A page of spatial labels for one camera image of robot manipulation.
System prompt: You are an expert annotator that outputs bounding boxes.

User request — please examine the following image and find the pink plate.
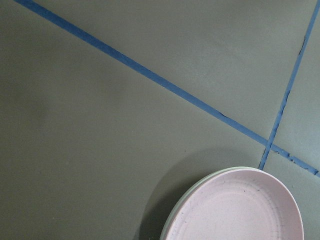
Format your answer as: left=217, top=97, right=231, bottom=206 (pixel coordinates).
left=167, top=169, right=305, bottom=240

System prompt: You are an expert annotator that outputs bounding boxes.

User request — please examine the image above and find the cream white plate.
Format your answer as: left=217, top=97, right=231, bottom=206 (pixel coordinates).
left=159, top=166, right=258, bottom=240

